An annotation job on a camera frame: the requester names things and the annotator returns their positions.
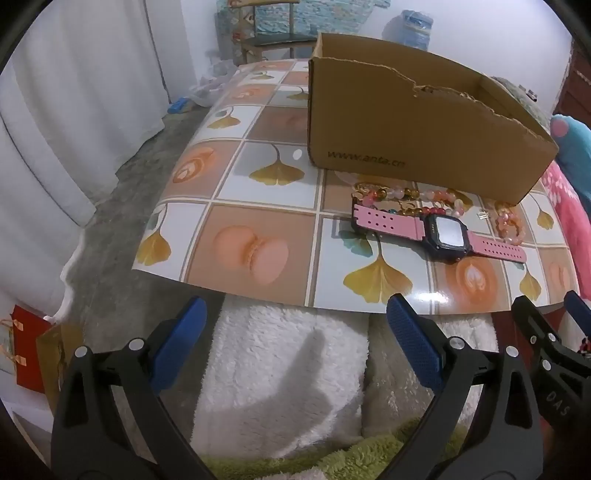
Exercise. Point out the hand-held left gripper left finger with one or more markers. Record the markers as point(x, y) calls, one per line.
point(180, 337)

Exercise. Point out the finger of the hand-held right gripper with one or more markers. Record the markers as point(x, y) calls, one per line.
point(578, 309)
point(531, 323)

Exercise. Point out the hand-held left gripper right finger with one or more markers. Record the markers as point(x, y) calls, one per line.
point(415, 341)

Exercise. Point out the small silver clip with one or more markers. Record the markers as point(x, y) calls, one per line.
point(482, 214)

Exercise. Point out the brown cardboard box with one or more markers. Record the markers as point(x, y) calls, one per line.
point(415, 134)

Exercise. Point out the pink patterned blanket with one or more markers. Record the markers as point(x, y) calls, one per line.
point(572, 207)

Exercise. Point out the green fluffy blanket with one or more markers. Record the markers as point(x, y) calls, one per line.
point(369, 457)

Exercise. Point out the gold gift bag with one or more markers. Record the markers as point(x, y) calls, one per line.
point(51, 364)

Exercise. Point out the red gift bag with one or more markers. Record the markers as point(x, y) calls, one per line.
point(27, 341)

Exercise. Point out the blue plush toy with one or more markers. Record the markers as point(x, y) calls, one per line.
point(575, 147)

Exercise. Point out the leaf patterned tablecloth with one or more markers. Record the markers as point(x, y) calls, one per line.
point(258, 194)

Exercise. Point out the floral grey blanket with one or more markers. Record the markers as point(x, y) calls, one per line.
point(521, 99)

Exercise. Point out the brown wooden door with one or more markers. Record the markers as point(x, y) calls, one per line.
point(581, 83)

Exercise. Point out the small blue floor object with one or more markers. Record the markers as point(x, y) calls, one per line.
point(178, 105)

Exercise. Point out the white curtain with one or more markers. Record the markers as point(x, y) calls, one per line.
point(69, 115)

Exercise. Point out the clear plastic bags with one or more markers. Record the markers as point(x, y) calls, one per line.
point(207, 90)

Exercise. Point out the wooden chair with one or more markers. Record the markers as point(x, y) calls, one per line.
point(272, 41)

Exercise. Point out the teal wall cloth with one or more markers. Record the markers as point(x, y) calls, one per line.
point(323, 18)

